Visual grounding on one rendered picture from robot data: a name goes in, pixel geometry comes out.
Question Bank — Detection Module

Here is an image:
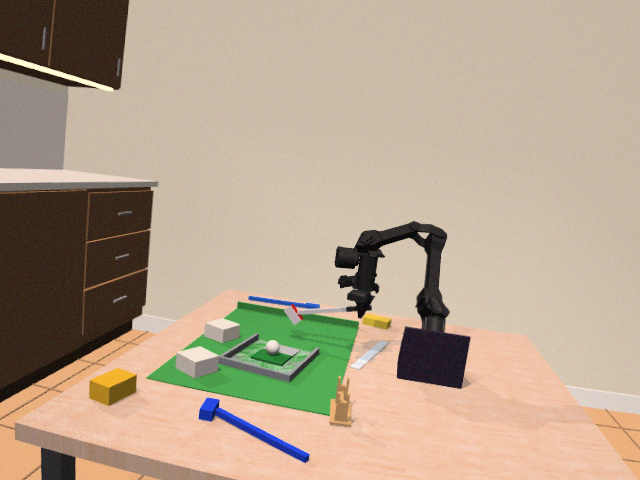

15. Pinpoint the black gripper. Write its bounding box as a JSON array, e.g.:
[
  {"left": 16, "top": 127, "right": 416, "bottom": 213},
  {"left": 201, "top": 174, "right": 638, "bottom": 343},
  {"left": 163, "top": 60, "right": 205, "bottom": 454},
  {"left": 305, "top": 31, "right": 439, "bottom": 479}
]
[{"left": 347, "top": 269, "right": 380, "bottom": 319}]

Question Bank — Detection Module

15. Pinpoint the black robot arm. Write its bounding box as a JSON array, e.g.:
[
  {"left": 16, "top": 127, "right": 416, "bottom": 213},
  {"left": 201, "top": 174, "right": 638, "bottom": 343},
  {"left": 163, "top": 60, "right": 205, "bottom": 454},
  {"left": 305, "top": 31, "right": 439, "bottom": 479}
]
[{"left": 335, "top": 221, "right": 450, "bottom": 333}]

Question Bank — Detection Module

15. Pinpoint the white golf ball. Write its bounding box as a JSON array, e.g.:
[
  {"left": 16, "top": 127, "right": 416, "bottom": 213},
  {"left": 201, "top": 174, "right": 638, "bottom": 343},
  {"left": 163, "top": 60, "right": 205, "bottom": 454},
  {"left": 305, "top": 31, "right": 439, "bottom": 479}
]
[{"left": 265, "top": 340, "right": 280, "bottom": 355}]

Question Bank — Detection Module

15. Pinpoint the green putting mat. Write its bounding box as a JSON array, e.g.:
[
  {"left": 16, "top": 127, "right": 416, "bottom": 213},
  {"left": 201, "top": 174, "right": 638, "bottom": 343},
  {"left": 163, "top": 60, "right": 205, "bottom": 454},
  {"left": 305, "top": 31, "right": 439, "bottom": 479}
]
[{"left": 146, "top": 308, "right": 358, "bottom": 416}]

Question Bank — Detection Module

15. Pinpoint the white cube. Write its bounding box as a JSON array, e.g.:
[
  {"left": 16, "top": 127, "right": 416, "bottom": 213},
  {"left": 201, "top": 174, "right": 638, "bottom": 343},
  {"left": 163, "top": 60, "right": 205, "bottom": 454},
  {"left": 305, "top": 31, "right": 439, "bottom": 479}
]
[
  {"left": 176, "top": 347, "right": 219, "bottom": 378},
  {"left": 204, "top": 318, "right": 241, "bottom": 343}
]

